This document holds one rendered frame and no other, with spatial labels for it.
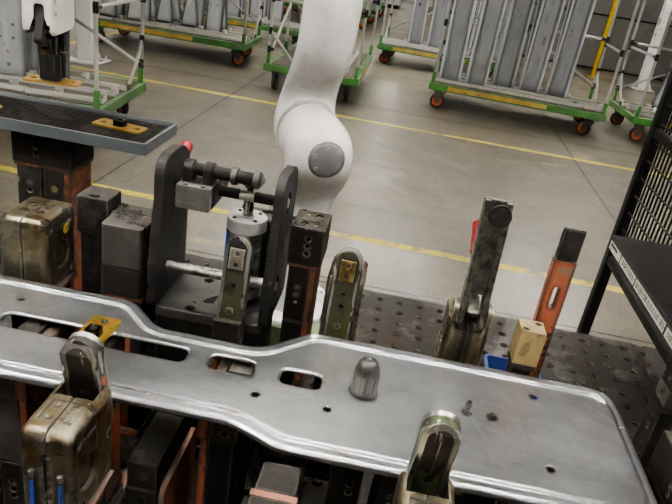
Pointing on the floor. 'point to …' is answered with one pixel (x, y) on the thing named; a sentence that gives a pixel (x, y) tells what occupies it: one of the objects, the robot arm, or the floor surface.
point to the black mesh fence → (639, 221)
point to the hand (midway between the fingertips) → (53, 65)
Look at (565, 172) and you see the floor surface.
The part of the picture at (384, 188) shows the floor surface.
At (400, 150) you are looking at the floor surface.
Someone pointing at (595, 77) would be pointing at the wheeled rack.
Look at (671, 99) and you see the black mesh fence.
